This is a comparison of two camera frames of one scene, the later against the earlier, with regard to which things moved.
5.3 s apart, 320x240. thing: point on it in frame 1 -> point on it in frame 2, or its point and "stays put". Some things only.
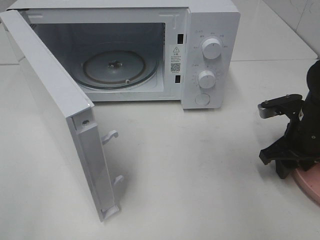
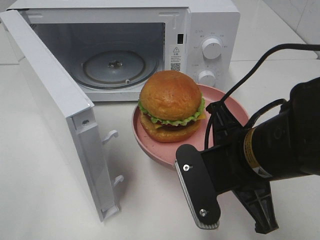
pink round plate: (309, 180) -> (165, 152)
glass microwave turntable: (117, 65) stays put
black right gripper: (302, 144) -> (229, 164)
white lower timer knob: (206, 79) stays put
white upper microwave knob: (211, 49) stays put
